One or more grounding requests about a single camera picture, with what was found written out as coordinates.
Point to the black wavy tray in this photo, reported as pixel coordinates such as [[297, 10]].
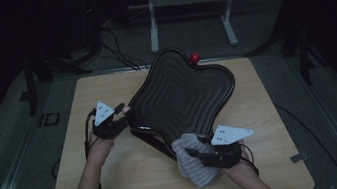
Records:
[[183, 95]]

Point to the black pole with red light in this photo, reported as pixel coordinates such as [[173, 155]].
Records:
[[90, 15]]

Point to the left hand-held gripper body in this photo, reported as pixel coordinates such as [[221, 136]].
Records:
[[105, 127]]

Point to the person's left hand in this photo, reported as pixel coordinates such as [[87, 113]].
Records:
[[99, 150]]

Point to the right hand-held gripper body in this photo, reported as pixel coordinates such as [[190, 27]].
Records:
[[226, 153]]

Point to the person's right hand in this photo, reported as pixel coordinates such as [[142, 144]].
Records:
[[242, 171]]

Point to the purple white fluffy cloth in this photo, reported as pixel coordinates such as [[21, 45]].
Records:
[[194, 171]]

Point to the grey tape piece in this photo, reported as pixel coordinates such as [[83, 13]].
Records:
[[299, 157]]

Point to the red ball knob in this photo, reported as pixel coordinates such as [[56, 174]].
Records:
[[195, 57]]

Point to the black tripod stand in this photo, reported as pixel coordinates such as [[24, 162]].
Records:
[[31, 88], [304, 64]]

